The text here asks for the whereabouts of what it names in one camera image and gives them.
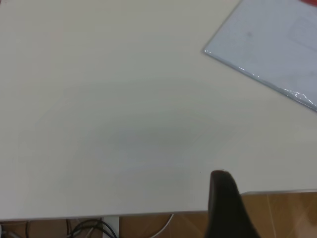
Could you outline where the white curved cable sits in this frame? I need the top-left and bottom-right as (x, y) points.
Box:
(146, 213), (174, 238)

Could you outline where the clear plastic red-zipper bag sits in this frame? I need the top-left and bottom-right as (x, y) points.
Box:
(202, 0), (317, 112)

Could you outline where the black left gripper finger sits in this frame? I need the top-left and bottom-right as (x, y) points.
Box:
(204, 170), (261, 238)

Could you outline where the white table leg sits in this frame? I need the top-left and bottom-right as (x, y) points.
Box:
(102, 216), (120, 238)

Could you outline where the black cable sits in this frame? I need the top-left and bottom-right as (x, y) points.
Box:
(70, 220), (117, 238)

